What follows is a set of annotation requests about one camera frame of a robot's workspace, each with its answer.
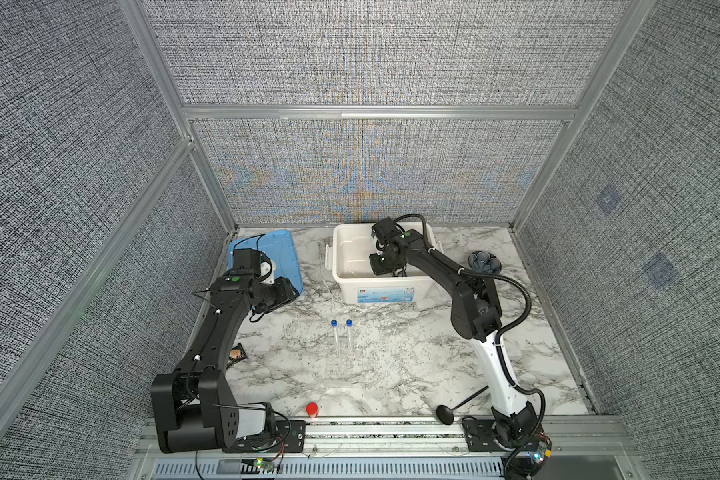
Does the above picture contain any black long handled ladle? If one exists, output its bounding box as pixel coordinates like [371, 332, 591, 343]
[435, 385, 489, 426]

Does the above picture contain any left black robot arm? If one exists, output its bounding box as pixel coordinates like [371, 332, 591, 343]
[150, 248, 299, 454]

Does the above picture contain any blue plastic bin lid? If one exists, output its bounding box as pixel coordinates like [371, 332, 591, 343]
[227, 230, 304, 294]

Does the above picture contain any dark snack packet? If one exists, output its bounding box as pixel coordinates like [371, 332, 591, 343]
[228, 343, 248, 366]

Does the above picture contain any dark bowl with stones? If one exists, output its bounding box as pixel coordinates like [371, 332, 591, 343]
[467, 250, 502, 274]

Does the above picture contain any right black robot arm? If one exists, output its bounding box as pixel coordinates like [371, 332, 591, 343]
[369, 217, 546, 450]

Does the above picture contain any white plastic storage bin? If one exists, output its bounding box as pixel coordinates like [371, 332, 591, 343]
[325, 221, 446, 305]

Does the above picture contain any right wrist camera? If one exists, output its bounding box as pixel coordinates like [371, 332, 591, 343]
[371, 217, 403, 245]

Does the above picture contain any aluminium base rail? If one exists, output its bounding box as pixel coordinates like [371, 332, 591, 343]
[137, 415, 631, 460]

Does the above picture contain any red bottle cap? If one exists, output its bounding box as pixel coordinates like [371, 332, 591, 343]
[306, 402, 319, 418]

